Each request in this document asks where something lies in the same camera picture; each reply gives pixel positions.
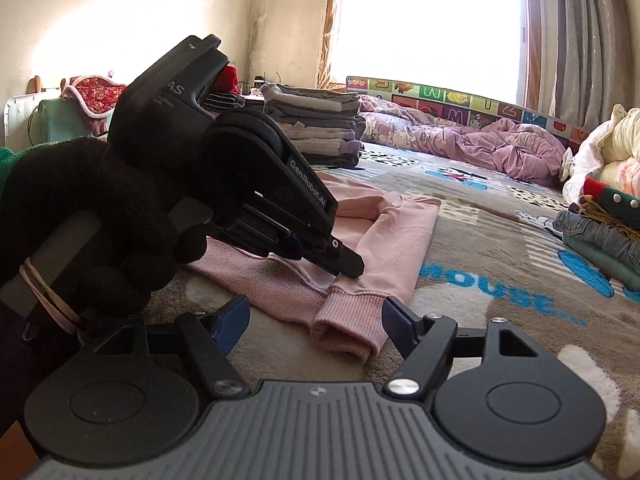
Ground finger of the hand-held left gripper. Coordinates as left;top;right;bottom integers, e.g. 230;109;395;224
260;220;364;279

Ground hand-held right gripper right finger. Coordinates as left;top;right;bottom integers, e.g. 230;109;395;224
381;296;553;397

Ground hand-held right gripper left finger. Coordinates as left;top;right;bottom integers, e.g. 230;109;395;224
82;294;251;400

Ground pink sweatshirt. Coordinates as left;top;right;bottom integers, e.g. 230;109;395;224
180;170;442;361

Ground person's left forearm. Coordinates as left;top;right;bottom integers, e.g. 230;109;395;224
0;146;23;196

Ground tall stack of folded clothes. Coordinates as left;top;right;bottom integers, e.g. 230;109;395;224
205;65;248;111

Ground grey stack of folded clothes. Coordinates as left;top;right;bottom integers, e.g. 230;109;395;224
260;82;368;170

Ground person's left hand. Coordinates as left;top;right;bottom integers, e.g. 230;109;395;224
0;137;208;322

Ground cluttered desk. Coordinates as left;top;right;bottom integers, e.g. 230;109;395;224
240;74;281;103

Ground cartoon printed blanket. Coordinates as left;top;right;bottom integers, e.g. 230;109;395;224
145;142;640;480

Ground purple quilt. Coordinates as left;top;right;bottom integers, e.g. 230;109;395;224
359;94;571;188

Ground red floral quilted cloth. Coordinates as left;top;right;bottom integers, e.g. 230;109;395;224
60;74;128;136

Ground colourful alphabet foam mat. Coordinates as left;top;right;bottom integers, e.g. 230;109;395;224
346;76;591;148

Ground pink rubber band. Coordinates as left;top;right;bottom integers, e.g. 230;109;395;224
19;256;83;335

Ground teal storage box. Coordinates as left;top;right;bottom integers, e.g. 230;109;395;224
37;97;118;143

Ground dark green folded garment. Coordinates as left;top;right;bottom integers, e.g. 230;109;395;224
565;235;640;291

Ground blue jeans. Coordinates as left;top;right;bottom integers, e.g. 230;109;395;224
552;210;640;266

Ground window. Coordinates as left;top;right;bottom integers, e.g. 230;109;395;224
320;0;543;111

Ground red green knit garment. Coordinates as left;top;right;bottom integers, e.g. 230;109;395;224
582;177;640;231

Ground grey curtain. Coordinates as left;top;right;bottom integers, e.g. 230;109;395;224
520;0;640;133

